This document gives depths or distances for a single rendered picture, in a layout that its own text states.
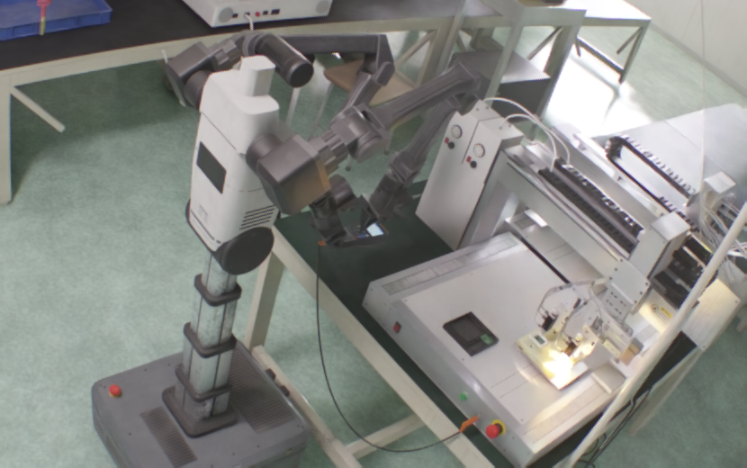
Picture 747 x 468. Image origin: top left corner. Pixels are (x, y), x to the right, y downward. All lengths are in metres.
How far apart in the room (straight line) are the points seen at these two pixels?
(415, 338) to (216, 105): 0.88
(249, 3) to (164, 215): 1.11
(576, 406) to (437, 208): 0.91
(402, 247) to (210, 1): 1.69
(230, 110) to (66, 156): 2.39
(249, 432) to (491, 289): 0.91
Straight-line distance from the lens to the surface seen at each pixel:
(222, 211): 1.77
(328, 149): 1.57
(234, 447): 2.45
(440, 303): 2.24
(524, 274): 2.49
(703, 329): 2.42
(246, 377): 2.64
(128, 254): 3.39
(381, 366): 2.23
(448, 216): 2.61
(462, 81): 1.82
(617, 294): 2.03
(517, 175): 2.29
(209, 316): 2.09
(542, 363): 2.16
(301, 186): 1.55
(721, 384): 4.18
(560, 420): 2.10
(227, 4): 3.65
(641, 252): 1.98
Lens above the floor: 2.29
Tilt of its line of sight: 36 degrees down
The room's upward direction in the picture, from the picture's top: 19 degrees clockwise
